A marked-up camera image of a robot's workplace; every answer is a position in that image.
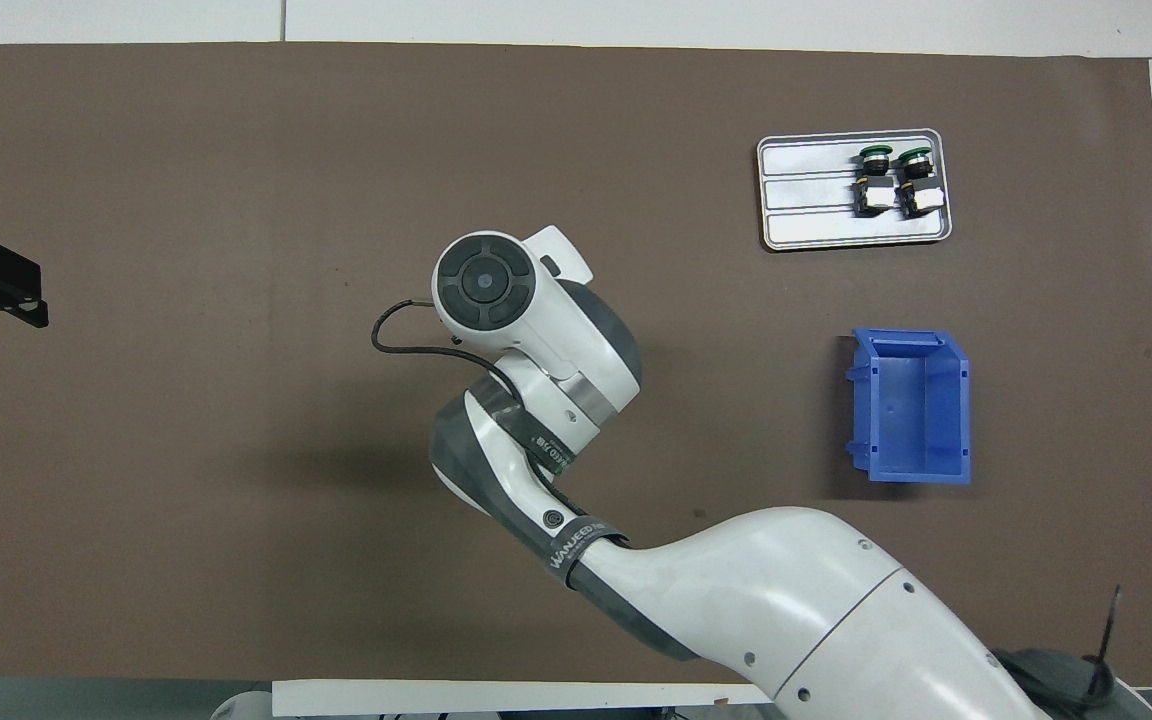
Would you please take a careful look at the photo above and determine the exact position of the brown table mat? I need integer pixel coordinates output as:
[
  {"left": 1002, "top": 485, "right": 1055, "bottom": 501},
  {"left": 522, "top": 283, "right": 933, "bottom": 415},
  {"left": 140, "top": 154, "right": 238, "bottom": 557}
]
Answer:
[{"left": 0, "top": 42, "right": 1152, "bottom": 691}]

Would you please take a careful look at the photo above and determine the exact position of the blue plastic storage bin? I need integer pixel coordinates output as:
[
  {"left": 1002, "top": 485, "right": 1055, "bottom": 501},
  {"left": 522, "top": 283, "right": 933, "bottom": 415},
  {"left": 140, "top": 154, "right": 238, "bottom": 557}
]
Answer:
[{"left": 844, "top": 327, "right": 973, "bottom": 486}]

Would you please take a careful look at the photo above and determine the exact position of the white mounting board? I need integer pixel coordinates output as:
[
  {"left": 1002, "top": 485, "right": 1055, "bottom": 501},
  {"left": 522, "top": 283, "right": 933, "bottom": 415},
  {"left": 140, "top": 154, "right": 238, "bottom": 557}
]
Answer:
[{"left": 271, "top": 680, "right": 772, "bottom": 719}]

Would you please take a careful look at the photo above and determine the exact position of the silver metal tray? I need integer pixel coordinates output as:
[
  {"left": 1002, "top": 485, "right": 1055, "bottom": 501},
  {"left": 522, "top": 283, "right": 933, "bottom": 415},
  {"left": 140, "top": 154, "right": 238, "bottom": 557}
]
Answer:
[{"left": 756, "top": 128, "right": 954, "bottom": 253}]

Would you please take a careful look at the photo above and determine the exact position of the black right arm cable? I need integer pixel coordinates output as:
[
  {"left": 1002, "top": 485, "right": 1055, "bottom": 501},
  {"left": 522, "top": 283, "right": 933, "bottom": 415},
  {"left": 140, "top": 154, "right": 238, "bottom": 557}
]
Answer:
[{"left": 371, "top": 300, "right": 527, "bottom": 401}]

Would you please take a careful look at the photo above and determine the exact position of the green push button switch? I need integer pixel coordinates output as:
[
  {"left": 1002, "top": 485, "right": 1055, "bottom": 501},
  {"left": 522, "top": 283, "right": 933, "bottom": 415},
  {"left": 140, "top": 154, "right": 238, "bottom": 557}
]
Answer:
[
  {"left": 894, "top": 146, "right": 944, "bottom": 218},
  {"left": 853, "top": 144, "right": 895, "bottom": 218}
]

